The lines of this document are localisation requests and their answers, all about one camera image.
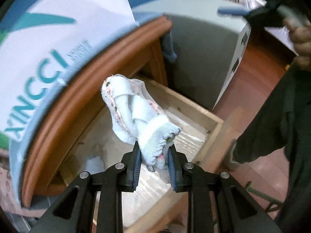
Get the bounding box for light blue knit sock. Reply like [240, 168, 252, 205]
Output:
[101, 74, 181, 183]

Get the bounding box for grey cardboard box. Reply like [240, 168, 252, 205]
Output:
[133, 0, 250, 110]

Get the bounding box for wooden drawer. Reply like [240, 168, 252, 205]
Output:
[59, 78, 242, 232]

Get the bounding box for blue checked cloth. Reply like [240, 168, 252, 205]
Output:
[160, 31, 177, 64]

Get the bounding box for wooden nightstand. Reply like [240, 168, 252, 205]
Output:
[20, 16, 172, 208]

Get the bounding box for person's dark clothing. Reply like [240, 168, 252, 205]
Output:
[225, 64, 311, 232]

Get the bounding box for white XINCCI shoe box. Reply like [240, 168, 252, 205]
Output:
[0, 0, 139, 207]

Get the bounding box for person's right hand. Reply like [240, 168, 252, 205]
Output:
[284, 18, 311, 71]

